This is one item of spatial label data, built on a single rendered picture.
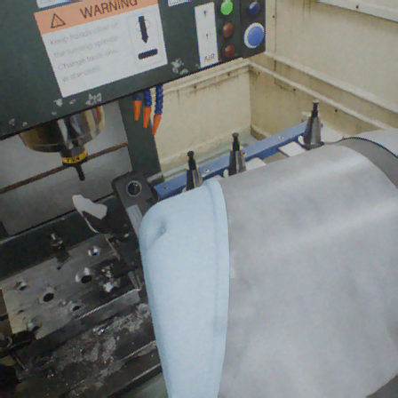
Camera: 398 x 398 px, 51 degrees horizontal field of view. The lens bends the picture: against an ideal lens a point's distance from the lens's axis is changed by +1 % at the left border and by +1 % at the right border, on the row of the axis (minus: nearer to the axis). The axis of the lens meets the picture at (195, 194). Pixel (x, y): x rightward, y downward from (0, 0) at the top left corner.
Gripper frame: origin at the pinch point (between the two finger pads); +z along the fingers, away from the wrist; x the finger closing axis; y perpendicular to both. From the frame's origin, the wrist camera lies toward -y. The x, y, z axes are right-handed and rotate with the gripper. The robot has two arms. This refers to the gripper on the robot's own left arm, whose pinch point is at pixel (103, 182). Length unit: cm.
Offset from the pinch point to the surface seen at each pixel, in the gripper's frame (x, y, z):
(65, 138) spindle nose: -1.9, -5.7, 8.3
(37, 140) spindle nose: -6.0, -5.8, 10.7
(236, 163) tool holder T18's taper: 29.8, 11.6, 1.4
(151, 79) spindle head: 9.9, -17.1, -4.9
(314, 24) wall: 104, 13, 50
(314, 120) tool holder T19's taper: 52, 10, 0
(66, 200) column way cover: 1, 45, 58
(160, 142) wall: 55, 65, 92
